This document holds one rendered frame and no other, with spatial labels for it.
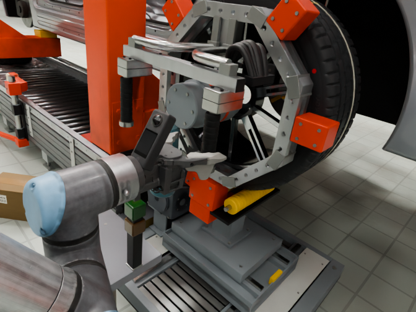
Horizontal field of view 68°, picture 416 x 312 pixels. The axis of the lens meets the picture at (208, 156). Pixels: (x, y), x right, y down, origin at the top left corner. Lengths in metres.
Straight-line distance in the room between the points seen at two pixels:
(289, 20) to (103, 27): 0.64
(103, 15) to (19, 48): 1.99
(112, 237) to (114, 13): 0.73
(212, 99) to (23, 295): 0.48
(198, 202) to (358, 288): 0.93
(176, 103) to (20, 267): 0.60
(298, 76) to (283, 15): 0.15
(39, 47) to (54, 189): 2.71
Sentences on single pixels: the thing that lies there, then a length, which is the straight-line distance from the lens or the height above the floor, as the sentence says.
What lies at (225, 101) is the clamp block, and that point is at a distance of 0.68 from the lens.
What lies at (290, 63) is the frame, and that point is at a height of 1.01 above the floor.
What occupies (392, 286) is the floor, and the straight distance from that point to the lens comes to 1.85.
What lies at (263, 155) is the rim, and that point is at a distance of 1.03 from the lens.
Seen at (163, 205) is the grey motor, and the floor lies 0.30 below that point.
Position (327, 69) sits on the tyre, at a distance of 0.87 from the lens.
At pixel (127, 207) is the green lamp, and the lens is 0.78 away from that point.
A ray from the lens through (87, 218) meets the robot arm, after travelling 0.53.
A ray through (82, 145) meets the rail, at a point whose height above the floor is 0.38.
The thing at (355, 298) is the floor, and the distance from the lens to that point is 1.68.
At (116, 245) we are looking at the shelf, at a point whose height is 0.45.
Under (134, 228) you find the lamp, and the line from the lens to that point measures 0.80.
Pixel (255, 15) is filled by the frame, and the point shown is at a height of 1.10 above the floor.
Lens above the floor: 1.11
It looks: 26 degrees down
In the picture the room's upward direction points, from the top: 8 degrees clockwise
